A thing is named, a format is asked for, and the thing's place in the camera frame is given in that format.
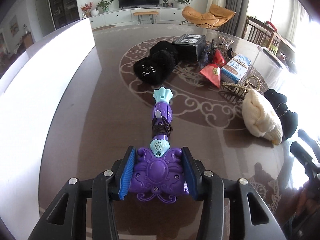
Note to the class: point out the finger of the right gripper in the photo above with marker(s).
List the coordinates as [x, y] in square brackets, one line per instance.
[311, 168]
[312, 143]

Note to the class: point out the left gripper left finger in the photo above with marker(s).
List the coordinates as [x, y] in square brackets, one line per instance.
[109, 186]

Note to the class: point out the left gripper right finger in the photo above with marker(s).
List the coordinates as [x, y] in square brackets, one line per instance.
[207, 187]

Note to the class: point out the black knitted glove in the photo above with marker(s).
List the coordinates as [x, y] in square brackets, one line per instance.
[288, 119]

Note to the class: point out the purple toy wand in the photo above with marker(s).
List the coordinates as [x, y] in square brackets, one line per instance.
[158, 170]

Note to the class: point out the pearl beaded hair claw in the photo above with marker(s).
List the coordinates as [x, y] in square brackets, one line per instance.
[239, 90]

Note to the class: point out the blue white carton box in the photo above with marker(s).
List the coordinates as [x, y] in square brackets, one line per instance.
[235, 69]

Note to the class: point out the red snack packet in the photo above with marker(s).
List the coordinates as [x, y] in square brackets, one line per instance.
[212, 73]
[218, 58]

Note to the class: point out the black rectangular box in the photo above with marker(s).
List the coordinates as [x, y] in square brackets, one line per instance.
[190, 47]

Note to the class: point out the wooden dining chair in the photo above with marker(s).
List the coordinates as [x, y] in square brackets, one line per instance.
[261, 34]

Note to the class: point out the orange lounge chair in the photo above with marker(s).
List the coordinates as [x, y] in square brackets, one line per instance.
[214, 18]

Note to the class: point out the grey curtain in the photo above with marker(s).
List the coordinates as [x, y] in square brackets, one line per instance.
[236, 24]

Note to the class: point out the white tv cabinet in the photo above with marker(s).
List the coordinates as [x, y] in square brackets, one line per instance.
[125, 17]

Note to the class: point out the small wooden bench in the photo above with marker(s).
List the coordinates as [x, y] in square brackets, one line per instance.
[151, 14]

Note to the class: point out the red flower vase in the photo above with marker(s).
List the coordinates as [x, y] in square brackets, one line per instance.
[89, 10]

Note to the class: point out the green potted plant right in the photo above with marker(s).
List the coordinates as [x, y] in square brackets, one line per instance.
[181, 4]

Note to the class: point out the green potted plant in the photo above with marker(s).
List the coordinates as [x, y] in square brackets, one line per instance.
[181, 4]
[104, 5]

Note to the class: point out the green potted plant left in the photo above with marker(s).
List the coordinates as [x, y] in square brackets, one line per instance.
[104, 5]

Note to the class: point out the small dark potted plant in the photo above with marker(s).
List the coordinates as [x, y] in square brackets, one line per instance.
[165, 3]

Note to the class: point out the dark glass display cabinet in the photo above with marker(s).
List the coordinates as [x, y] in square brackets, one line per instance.
[63, 12]

